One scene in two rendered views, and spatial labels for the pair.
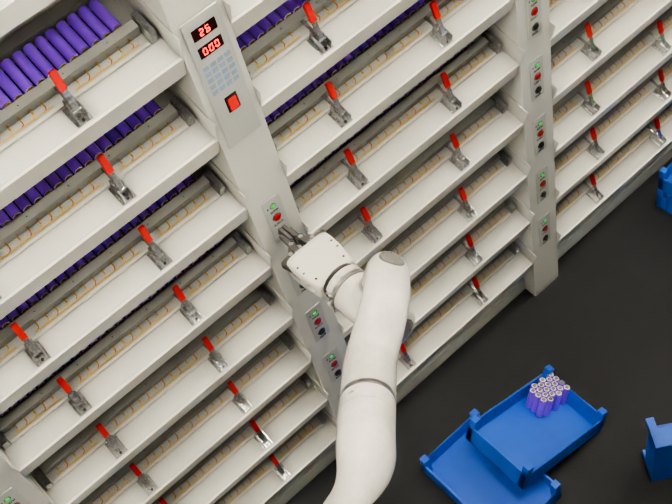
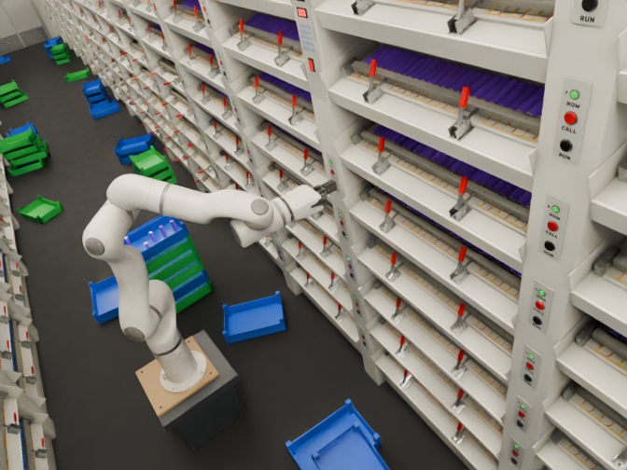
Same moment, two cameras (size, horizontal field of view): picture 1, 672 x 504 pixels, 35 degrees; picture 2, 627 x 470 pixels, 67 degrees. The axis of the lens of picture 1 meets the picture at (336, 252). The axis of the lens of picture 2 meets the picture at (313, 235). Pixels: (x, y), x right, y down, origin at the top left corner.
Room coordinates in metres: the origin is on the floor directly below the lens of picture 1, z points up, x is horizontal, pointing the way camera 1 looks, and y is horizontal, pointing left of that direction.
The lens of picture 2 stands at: (1.22, -1.12, 1.77)
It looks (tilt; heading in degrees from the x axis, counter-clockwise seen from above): 38 degrees down; 92
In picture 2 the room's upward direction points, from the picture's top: 13 degrees counter-clockwise
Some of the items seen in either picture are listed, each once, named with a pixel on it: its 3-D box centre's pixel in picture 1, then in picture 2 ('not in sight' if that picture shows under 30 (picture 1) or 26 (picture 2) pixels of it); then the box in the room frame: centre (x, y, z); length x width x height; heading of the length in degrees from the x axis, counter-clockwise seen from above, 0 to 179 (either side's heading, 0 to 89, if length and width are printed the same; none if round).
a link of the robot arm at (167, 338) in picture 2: not in sight; (157, 314); (0.55, 0.12, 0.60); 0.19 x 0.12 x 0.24; 76
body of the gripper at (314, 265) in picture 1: (324, 267); (299, 202); (1.16, 0.03, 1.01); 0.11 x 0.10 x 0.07; 26
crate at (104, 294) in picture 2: not in sight; (110, 295); (-0.08, 0.95, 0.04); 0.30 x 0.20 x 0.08; 110
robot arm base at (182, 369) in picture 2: not in sight; (174, 357); (0.54, 0.09, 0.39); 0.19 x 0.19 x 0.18
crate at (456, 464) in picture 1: (489, 477); (333, 445); (1.07, -0.19, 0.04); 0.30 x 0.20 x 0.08; 26
